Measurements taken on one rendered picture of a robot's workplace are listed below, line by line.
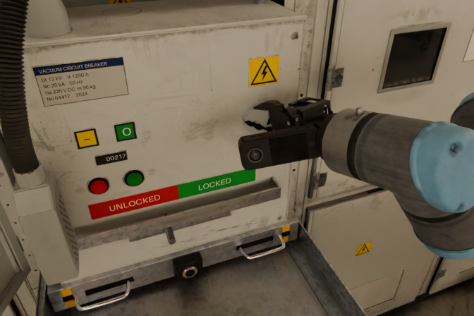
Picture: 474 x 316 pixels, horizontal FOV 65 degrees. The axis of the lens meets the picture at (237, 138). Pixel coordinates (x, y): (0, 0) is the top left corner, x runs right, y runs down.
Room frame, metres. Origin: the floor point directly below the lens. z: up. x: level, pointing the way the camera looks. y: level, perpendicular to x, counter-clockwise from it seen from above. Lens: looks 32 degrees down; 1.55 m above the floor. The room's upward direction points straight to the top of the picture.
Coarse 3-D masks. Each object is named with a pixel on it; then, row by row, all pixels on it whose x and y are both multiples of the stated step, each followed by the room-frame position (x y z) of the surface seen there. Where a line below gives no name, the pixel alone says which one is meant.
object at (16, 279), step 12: (0, 204) 0.56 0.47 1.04; (0, 216) 0.55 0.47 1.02; (12, 228) 0.56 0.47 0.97; (12, 240) 0.55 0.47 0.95; (0, 252) 0.54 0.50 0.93; (0, 264) 0.53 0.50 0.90; (24, 264) 0.55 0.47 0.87; (0, 276) 0.51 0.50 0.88; (12, 276) 0.54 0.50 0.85; (24, 276) 0.54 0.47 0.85; (0, 288) 0.50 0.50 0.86; (12, 288) 0.50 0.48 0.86; (0, 300) 0.48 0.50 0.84; (0, 312) 0.45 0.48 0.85
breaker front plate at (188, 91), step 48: (48, 48) 0.49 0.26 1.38; (96, 48) 0.51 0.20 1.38; (144, 48) 0.54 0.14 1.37; (192, 48) 0.56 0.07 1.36; (240, 48) 0.59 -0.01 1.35; (288, 48) 0.62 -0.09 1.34; (144, 96) 0.53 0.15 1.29; (192, 96) 0.56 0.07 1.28; (240, 96) 0.59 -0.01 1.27; (288, 96) 0.63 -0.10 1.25; (48, 144) 0.48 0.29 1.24; (144, 144) 0.53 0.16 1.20; (192, 144) 0.56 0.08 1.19; (144, 192) 0.52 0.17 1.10; (240, 192) 0.59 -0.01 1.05; (144, 240) 0.52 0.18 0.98; (192, 240) 0.55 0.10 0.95
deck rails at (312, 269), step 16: (304, 240) 0.61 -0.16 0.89; (304, 256) 0.59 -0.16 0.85; (320, 256) 0.55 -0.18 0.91; (304, 272) 0.55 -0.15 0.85; (320, 272) 0.54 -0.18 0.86; (320, 288) 0.50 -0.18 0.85; (336, 288) 0.48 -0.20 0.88; (48, 304) 0.44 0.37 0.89; (336, 304) 0.47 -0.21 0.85; (352, 304) 0.44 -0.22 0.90
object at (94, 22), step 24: (168, 0) 0.76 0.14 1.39; (192, 0) 0.76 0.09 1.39; (216, 0) 0.76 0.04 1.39; (240, 0) 0.76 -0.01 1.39; (264, 0) 0.76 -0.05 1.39; (72, 24) 0.59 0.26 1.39; (96, 24) 0.59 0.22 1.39; (120, 24) 0.59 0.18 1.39; (144, 24) 0.59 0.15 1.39; (168, 24) 0.59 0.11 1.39; (192, 24) 0.59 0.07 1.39; (216, 24) 0.58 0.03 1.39; (240, 24) 0.59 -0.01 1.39; (288, 192) 0.63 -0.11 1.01
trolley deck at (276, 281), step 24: (216, 264) 0.57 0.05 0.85; (240, 264) 0.57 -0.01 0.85; (264, 264) 0.57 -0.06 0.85; (288, 264) 0.57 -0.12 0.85; (144, 288) 0.51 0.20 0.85; (168, 288) 0.51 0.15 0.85; (192, 288) 0.51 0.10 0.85; (216, 288) 0.51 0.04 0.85; (240, 288) 0.51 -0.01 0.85; (264, 288) 0.51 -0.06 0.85; (288, 288) 0.51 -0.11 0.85; (72, 312) 0.45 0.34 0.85; (96, 312) 0.45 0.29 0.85; (120, 312) 0.45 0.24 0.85; (144, 312) 0.45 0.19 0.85; (168, 312) 0.45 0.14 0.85; (192, 312) 0.45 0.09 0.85; (216, 312) 0.45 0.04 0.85; (240, 312) 0.45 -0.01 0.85; (264, 312) 0.45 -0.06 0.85; (288, 312) 0.45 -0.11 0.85; (312, 312) 0.45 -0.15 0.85
